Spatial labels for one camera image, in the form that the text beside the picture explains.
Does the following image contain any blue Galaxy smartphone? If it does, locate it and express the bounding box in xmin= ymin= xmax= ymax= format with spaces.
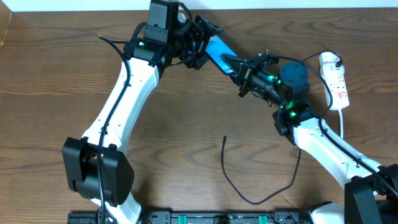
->
xmin=205 ymin=35 xmax=236 ymax=75

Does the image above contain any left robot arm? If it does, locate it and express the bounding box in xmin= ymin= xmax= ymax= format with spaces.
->
xmin=62 ymin=1 xmax=223 ymax=223

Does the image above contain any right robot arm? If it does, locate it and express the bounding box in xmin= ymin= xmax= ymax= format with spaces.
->
xmin=221 ymin=54 xmax=397 ymax=223

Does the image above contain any white USB charger adapter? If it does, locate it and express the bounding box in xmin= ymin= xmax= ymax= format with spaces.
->
xmin=320 ymin=62 xmax=345 ymax=79

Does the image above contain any white power strip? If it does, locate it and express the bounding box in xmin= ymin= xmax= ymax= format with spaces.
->
xmin=319 ymin=52 xmax=349 ymax=111

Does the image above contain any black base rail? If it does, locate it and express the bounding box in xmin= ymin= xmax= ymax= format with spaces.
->
xmin=67 ymin=210 xmax=312 ymax=224

